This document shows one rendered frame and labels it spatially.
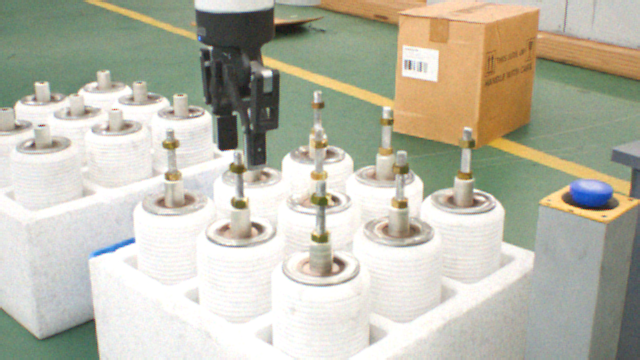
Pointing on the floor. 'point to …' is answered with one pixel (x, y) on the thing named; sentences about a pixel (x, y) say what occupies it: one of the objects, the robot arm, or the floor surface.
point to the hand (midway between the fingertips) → (240, 146)
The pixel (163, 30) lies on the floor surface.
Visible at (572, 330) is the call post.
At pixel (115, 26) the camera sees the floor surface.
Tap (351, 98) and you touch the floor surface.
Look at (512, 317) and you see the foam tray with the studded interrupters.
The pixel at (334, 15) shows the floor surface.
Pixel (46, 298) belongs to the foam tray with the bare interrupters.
